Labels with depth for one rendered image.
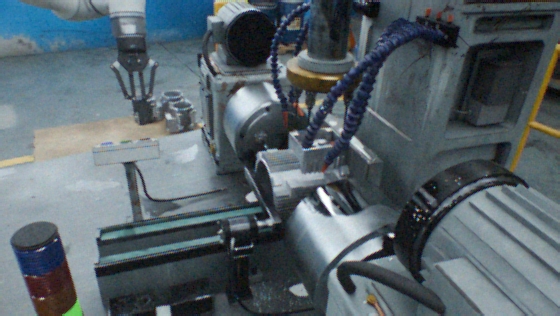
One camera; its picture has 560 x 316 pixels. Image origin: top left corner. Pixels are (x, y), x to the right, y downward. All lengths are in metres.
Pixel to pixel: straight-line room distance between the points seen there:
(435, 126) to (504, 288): 0.56
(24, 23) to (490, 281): 6.11
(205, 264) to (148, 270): 0.14
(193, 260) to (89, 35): 5.50
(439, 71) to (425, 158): 0.20
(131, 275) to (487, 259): 0.80
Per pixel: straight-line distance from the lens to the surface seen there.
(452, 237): 0.50
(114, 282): 1.07
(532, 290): 0.46
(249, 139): 1.22
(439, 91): 0.94
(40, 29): 6.31
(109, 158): 1.19
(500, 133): 1.12
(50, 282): 0.71
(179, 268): 1.06
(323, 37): 0.91
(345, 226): 0.75
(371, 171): 0.97
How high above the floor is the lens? 1.61
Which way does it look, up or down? 29 degrees down
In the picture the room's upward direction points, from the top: 2 degrees clockwise
